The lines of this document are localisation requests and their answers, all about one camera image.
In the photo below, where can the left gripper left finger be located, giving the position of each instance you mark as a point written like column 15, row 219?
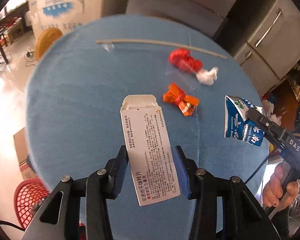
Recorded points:
column 58, row 217

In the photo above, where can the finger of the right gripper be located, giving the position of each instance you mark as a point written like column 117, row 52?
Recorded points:
column 261, row 121

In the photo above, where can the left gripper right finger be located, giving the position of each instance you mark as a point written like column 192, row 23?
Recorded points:
column 225, row 208

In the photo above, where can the blue white milk carton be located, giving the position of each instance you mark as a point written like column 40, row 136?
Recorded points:
column 237, row 126

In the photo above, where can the white tissue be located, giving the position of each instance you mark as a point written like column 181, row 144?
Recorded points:
column 207, row 77

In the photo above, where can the white medicine box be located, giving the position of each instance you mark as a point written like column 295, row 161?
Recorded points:
column 149, row 150

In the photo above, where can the red wrapper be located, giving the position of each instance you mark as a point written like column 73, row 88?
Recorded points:
column 182, row 59

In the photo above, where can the person's right hand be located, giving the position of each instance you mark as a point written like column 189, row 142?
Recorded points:
column 273, row 190

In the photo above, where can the red plastic basket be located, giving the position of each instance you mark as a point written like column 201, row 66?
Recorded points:
column 28, row 197

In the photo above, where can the brown cardboard box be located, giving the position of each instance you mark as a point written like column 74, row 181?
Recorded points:
column 22, row 151

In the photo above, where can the orange crumpled wrapper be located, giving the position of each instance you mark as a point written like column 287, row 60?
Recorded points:
column 176, row 96

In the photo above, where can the clear plastic wrapper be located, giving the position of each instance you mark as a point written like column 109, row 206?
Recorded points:
column 186, row 81

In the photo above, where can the blue table cloth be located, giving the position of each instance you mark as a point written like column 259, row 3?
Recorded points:
column 75, row 94

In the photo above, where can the long white stick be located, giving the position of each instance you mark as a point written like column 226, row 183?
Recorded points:
column 161, row 43

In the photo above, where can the yellow electric fan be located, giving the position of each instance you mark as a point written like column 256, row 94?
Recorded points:
column 45, row 40

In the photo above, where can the white chest freezer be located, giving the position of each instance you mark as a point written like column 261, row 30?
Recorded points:
column 67, row 15

